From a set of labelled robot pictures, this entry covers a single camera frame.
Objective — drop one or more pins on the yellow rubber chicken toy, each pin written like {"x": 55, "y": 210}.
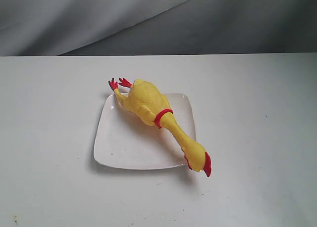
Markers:
{"x": 143, "y": 99}

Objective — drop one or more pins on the white square plate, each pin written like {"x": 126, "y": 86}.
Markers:
{"x": 123, "y": 141}

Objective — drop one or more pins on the grey backdrop cloth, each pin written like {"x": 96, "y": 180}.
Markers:
{"x": 156, "y": 27}

